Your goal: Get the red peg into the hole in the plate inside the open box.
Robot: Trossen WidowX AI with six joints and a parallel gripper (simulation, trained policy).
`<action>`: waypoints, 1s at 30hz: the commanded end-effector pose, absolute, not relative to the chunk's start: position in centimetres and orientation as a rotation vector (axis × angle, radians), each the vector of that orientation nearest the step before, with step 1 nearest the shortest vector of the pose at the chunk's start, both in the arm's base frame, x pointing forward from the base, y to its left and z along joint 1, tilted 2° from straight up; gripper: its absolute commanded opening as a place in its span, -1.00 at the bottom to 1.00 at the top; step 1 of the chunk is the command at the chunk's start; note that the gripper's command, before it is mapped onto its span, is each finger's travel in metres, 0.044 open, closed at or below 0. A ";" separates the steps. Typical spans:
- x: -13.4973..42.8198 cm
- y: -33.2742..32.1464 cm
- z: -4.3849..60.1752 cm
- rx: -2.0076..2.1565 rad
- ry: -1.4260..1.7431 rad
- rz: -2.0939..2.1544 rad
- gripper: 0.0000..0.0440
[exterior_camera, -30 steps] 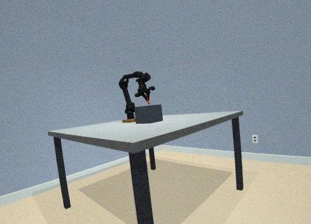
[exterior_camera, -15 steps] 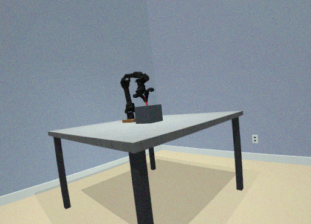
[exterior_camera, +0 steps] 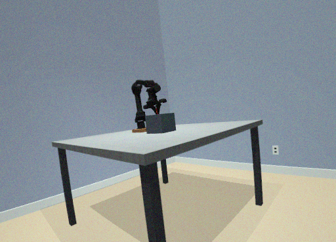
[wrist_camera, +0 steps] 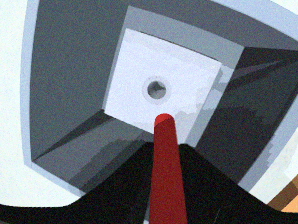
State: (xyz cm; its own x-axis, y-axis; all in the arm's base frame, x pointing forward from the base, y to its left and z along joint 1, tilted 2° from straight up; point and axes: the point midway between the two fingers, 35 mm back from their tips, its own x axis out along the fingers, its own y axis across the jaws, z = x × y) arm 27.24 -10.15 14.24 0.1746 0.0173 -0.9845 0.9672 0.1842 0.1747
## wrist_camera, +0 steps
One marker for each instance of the white square plate with hole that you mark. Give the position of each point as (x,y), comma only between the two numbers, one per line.
(136,97)

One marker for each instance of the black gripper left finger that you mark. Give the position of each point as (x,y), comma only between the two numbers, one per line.
(120,199)

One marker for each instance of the red peg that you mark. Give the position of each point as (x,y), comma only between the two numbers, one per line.
(167,200)

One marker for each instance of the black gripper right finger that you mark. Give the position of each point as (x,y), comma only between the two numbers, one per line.
(212,198)

